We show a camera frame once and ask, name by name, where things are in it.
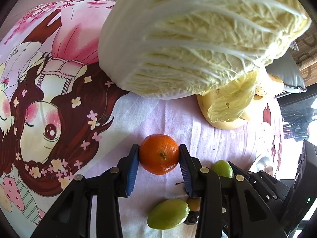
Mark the large orange tangerine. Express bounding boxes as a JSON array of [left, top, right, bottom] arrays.
[[139, 134, 180, 175]]

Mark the green jujube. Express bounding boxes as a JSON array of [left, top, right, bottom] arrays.
[[211, 160, 234, 178], [147, 199, 190, 230]]

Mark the brown longan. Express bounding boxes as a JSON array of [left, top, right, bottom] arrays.
[[186, 197, 201, 212]]

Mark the dark cherry thin stem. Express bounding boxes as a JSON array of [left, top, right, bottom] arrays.
[[184, 211, 199, 226]]

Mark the silver metal plate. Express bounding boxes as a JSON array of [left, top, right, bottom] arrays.
[[249, 155, 275, 176]]

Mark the pink cartoon tablecloth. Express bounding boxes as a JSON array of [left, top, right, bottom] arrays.
[[1, 0, 283, 237]]

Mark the napa cabbage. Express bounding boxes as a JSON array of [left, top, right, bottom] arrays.
[[98, 0, 312, 123]]

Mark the grey cushion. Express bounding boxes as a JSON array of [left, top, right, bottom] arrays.
[[266, 52, 307, 93]]

